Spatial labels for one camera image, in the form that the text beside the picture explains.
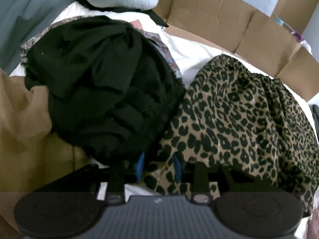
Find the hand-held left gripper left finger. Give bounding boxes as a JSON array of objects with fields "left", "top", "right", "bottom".
[{"left": 47, "top": 153, "right": 146, "bottom": 206}]

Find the black cloth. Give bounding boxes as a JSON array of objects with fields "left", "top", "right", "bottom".
[{"left": 80, "top": 0, "right": 170, "bottom": 28}]

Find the upright cardboard sheet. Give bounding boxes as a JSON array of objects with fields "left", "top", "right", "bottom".
[{"left": 273, "top": 0, "right": 319, "bottom": 35}]

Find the black garment with patterned lining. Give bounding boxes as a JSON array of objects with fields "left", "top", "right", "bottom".
[{"left": 20, "top": 15, "right": 186, "bottom": 166}]

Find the brown garment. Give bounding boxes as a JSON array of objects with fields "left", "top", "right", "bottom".
[{"left": 0, "top": 68, "right": 100, "bottom": 229}]

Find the grey blanket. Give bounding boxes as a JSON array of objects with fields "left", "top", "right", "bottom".
[{"left": 0, "top": 0, "right": 80, "bottom": 76}]

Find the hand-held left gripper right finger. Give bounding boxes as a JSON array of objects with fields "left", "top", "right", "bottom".
[{"left": 173, "top": 154, "right": 277, "bottom": 205}]

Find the white bear print blanket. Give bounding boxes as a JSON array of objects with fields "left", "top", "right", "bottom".
[{"left": 7, "top": 1, "right": 319, "bottom": 120}]

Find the brown cardboard box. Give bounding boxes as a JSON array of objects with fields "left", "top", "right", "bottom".
[{"left": 140, "top": 0, "right": 319, "bottom": 102}]

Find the leopard print skirt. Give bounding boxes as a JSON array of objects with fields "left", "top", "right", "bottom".
[{"left": 143, "top": 53, "right": 319, "bottom": 217}]

